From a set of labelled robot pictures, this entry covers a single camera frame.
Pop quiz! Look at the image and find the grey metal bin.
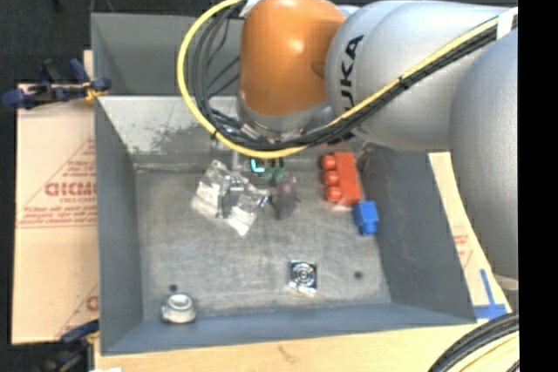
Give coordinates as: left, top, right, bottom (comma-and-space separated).
90, 11, 479, 356

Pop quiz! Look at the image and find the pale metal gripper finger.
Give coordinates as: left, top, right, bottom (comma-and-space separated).
221, 174, 246, 220

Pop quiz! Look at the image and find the red toy building block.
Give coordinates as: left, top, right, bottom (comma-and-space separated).
319, 151, 364, 206

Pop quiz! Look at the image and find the brown cardboard board, red print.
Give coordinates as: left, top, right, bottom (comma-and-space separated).
10, 82, 514, 346

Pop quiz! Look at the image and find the small silver metal cup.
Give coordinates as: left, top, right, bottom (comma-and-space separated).
160, 292, 198, 325

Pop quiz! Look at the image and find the clear plastic packet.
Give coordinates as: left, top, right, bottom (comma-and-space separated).
190, 159, 270, 238

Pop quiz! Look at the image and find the blue toy building block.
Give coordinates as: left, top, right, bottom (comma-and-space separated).
351, 200, 380, 237

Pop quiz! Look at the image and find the small shiny square metal piece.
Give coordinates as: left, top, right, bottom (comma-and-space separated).
287, 259, 318, 297

